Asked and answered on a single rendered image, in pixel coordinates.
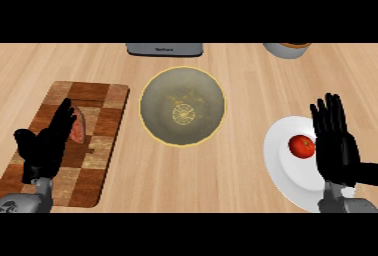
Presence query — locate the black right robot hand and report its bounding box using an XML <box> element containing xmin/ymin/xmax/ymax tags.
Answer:
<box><xmin>308</xmin><ymin>93</ymin><xmax>378</xmax><ymax>188</ymax></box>

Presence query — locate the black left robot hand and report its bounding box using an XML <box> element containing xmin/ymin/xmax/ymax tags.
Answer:
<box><xmin>11</xmin><ymin>97</ymin><xmax>78</xmax><ymax>185</ymax></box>

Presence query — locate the red tomato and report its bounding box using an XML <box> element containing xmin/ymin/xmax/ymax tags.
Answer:
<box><xmin>286</xmin><ymin>134</ymin><xmax>315</xmax><ymax>160</ymax></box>

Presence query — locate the white plate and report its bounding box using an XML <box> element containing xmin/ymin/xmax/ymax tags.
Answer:
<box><xmin>261</xmin><ymin>115</ymin><xmax>357</xmax><ymax>214</ymax></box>

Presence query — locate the grey bowl with yellow rim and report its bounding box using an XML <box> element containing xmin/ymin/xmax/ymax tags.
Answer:
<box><xmin>138</xmin><ymin>65</ymin><xmax>228</xmax><ymax>148</ymax></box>

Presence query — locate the checkered wooden cutting board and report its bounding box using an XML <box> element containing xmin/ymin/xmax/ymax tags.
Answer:
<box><xmin>0</xmin><ymin>80</ymin><xmax>131</xmax><ymax>209</ymax></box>

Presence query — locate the red watermelon slice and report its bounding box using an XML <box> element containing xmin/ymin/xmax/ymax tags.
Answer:
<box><xmin>67</xmin><ymin>106</ymin><xmax>86</xmax><ymax>145</ymax></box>

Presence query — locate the grey toaster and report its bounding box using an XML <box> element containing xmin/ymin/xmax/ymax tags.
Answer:
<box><xmin>123</xmin><ymin>42</ymin><xmax>205</xmax><ymax>58</ymax></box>

